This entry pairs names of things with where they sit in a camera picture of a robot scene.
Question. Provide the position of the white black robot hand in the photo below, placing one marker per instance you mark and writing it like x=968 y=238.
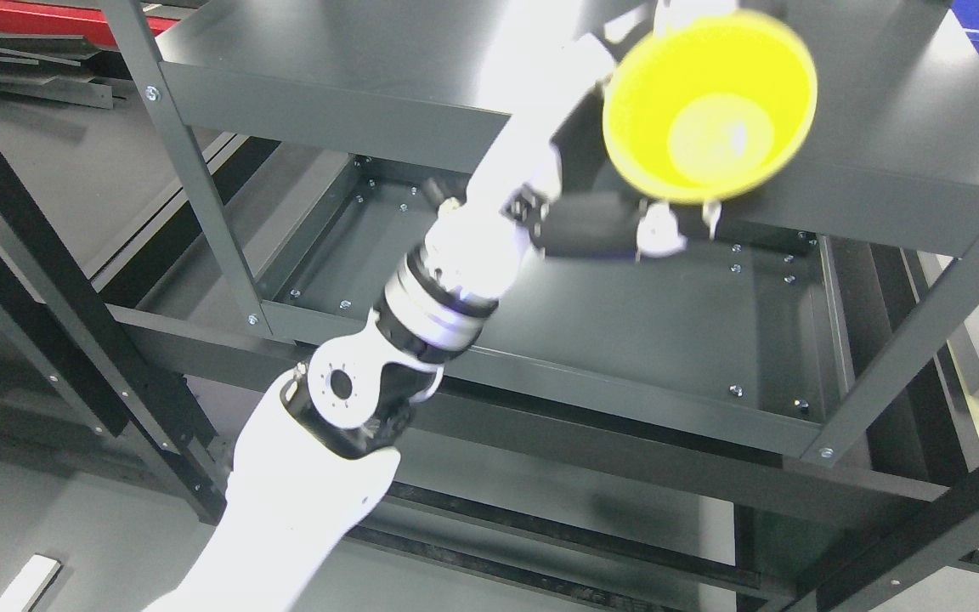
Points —
x=514 y=201

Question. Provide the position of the yellow plastic cup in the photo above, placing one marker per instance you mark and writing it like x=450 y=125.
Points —
x=712 y=110

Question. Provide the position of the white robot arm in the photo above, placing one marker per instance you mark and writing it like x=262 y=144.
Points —
x=318 y=452

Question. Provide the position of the grey metal shelf unit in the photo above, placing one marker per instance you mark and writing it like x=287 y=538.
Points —
x=738 y=348

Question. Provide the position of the black metal shelf rack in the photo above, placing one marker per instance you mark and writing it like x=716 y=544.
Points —
x=121 y=371

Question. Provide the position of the red metal beam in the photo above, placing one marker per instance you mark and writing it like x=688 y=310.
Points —
x=56 y=20

